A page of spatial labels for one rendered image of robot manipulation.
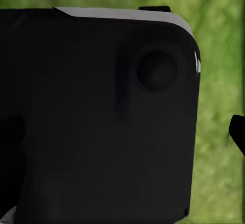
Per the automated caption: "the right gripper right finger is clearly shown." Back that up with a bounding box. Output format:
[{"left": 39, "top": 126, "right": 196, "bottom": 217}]
[{"left": 229, "top": 115, "right": 245, "bottom": 156}]

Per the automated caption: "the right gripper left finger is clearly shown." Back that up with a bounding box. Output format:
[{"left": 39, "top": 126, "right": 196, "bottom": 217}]
[{"left": 0, "top": 115, "right": 27, "bottom": 176}]

